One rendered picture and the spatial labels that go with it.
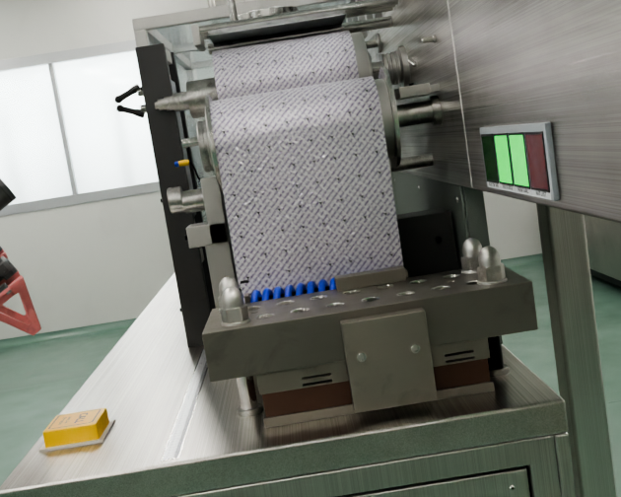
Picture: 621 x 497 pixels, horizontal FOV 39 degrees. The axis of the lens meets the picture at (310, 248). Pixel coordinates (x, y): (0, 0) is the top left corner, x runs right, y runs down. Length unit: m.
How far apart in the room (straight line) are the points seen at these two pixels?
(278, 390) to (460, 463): 0.23
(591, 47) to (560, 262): 0.78
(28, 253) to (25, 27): 1.73
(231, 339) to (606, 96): 0.55
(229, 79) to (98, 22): 5.54
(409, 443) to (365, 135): 0.44
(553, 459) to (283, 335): 0.34
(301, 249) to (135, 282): 5.76
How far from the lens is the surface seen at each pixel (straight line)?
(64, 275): 7.05
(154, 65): 1.56
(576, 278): 1.44
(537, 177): 0.83
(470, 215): 1.26
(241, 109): 1.23
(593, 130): 0.70
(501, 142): 0.94
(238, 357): 1.04
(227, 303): 1.06
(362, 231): 1.22
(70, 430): 1.17
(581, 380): 1.48
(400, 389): 1.04
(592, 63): 0.69
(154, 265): 6.91
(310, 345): 1.04
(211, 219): 1.29
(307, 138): 1.21
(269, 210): 1.21
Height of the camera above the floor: 1.24
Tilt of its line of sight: 7 degrees down
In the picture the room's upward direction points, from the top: 9 degrees counter-clockwise
